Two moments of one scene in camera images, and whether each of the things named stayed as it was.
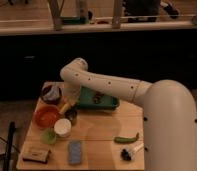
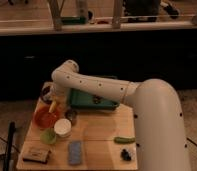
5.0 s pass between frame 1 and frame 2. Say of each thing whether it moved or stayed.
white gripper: moved
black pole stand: stayed
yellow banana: moved
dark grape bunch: stayed
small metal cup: stayed
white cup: stayed
